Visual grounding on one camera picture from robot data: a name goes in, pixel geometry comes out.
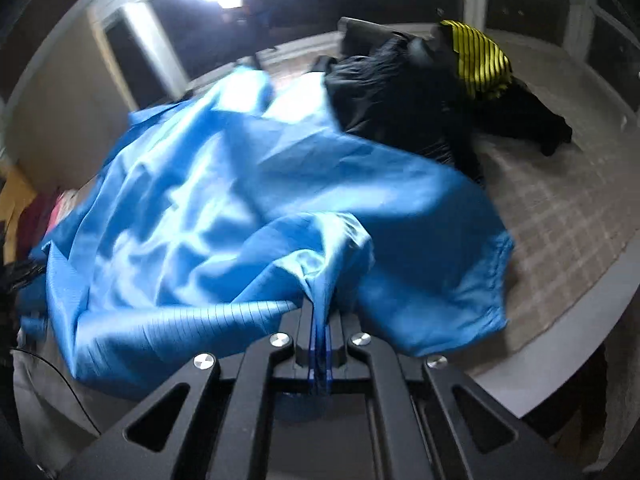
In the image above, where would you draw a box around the black cable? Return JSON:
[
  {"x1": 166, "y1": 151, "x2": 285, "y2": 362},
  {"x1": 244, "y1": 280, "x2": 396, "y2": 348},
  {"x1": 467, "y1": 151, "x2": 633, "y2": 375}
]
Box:
[{"x1": 10, "y1": 347, "x2": 103, "y2": 436}]

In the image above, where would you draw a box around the blue garment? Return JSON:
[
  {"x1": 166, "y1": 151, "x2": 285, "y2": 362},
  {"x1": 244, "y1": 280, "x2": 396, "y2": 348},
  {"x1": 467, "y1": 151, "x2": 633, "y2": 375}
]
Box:
[{"x1": 20, "y1": 62, "x2": 516, "y2": 423}]

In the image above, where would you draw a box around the dark red garment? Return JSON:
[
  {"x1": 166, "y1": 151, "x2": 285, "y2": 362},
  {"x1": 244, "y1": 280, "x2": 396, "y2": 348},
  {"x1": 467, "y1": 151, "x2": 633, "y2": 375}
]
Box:
[{"x1": 15, "y1": 195, "x2": 61, "y2": 263}]

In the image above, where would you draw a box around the pink garment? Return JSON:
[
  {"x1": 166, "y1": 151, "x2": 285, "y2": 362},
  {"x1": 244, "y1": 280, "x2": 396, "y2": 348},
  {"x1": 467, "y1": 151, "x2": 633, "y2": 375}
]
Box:
[{"x1": 47, "y1": 189, "x2": 78, "y2": 236}]

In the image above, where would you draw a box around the yellow black striped garment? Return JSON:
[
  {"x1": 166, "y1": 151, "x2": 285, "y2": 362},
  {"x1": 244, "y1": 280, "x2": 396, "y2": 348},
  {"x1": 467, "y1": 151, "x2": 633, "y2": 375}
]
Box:
[{"x1": 440, "y1": 20, "x2": 515, "y2": 101}]

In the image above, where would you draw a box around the white door frame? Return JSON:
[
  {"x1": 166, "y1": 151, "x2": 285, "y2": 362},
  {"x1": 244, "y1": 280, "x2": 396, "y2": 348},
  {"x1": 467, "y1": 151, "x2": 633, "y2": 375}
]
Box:
[{"x1": 89, "y1": 0, "x2": 193, "y2": 108}]

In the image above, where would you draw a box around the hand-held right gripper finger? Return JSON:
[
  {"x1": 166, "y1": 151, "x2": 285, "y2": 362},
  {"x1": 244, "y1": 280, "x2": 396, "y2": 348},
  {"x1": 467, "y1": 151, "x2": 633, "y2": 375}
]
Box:
[
  {"x1": 57, "y1": 304, "x2": 323, "y2": 480},
  {"x1": 320, "y1": 309, "x2": 586, "y2": 480}
]

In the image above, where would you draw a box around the black clothes pile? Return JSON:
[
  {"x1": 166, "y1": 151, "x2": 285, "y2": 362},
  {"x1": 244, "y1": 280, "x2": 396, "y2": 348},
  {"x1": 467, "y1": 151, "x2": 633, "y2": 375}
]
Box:
[{"x1": 312, "y1": 17, "x2": 573, "y2": 186}]

